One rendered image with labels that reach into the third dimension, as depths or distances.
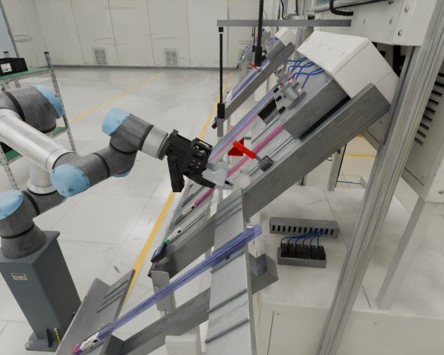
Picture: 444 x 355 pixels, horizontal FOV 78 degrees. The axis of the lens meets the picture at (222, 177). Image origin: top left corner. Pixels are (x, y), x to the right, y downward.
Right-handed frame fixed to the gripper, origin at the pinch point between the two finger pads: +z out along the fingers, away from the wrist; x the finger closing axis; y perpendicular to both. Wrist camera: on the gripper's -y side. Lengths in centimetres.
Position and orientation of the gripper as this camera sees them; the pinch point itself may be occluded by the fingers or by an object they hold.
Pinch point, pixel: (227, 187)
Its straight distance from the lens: 75.4
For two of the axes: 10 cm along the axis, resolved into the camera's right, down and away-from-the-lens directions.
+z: 8.8, 4.5, 1.4
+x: 1.1, -4.9, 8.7
